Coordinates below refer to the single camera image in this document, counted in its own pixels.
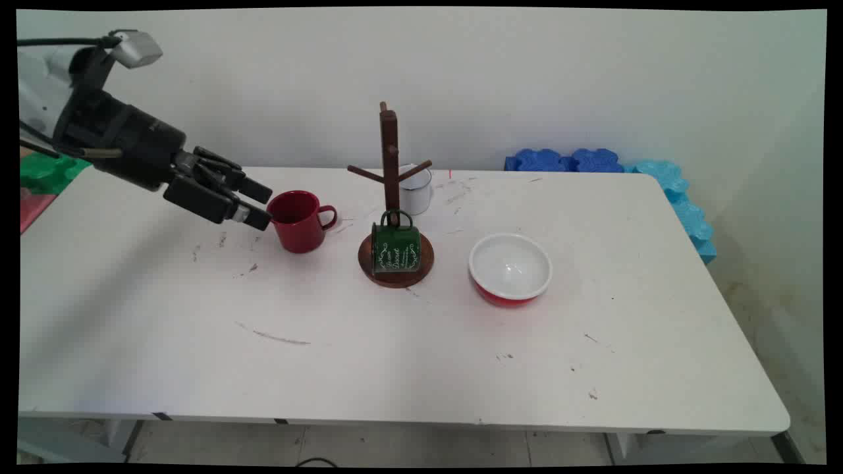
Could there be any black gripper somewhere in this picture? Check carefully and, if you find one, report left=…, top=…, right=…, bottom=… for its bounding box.
left=53, top=86, right=273, bottom=232

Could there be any green printed mug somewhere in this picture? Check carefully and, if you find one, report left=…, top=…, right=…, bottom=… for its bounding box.
left=370, top=209, right=422, bottom=275

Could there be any red enamel mug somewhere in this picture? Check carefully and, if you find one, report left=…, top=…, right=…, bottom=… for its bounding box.
left=266, top=190, right=338, bottom=254

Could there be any brown wooden mug tree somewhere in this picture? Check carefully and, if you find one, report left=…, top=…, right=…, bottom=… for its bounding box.
left=347, top=101, right=436, bottom=289

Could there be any green foam mat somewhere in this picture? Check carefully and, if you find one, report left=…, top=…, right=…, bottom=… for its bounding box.
left=20, top=153, right=93, bottom=196

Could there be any white enamel mug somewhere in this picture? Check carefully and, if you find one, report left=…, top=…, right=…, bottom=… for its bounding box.
left=398, top=163, right=434, bottom=216

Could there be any red foam mat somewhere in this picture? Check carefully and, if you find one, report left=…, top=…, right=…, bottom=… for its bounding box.
left=20, top=188, right=59, bottom=235

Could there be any red bowl white inside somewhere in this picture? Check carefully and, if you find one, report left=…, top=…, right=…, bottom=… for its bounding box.
left=468, top=232, right=553, bottom=308

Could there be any dark blue foam mat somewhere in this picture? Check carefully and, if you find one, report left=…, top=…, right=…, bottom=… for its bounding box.
left=504, top=148, right=625, bottom=174

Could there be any light blue foam mat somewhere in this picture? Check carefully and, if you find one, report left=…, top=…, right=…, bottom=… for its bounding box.
left=626, top=159, right=717, bottom=265

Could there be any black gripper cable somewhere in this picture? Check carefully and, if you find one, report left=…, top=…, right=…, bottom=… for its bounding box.
left=18, top=120, right=123, bottom=160

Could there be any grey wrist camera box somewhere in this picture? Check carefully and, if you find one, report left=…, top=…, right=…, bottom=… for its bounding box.
left=109, top=30, right=164, bottom=70

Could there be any black camera cable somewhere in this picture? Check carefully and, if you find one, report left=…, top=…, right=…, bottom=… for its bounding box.
left=18, top=36, right=122, bottom=50

